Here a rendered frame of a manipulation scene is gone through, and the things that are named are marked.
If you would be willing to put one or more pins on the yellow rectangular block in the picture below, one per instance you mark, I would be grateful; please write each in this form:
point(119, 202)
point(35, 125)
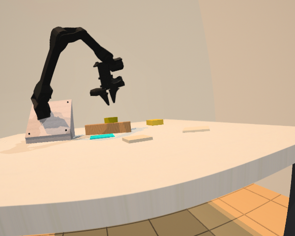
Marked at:
point(155, 122)

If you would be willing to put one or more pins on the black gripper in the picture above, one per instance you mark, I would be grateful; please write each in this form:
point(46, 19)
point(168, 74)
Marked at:
point(102, 91)

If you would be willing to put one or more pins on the yellow cup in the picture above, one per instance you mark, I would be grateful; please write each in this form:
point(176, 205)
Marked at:
point(111, 120)

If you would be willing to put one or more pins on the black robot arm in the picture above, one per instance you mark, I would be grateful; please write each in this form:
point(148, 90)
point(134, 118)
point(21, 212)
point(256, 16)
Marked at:
point(59, 39)

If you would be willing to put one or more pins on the tan rectangular bar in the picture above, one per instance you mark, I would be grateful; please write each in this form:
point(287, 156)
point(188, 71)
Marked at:
point(108, 128)

